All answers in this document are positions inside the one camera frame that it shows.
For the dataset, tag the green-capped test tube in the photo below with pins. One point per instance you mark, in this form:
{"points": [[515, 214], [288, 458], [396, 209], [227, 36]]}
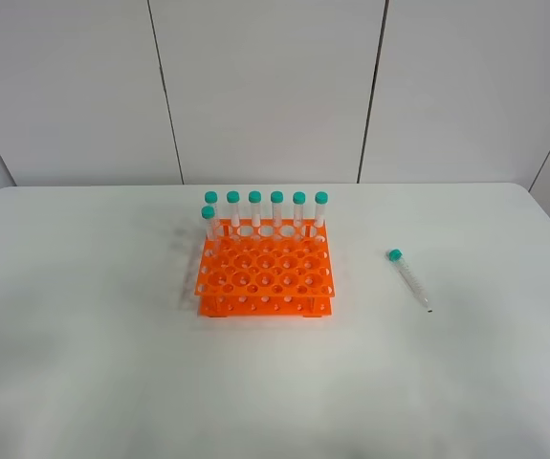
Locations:
{"points": [[396, 258]]}

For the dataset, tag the back-row test tube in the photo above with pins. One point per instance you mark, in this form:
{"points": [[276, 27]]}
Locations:
{"points": [[210, 214], [255, 202], [299, 199], [277, 201], [321, 200], [233, 199]]}

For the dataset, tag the orange test tube rack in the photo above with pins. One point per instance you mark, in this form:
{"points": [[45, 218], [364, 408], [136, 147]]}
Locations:
{"points": [[269, 271]]}

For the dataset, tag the front-left racked test tube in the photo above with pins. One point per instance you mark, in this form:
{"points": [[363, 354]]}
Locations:
{"points": [[212, 246]]}

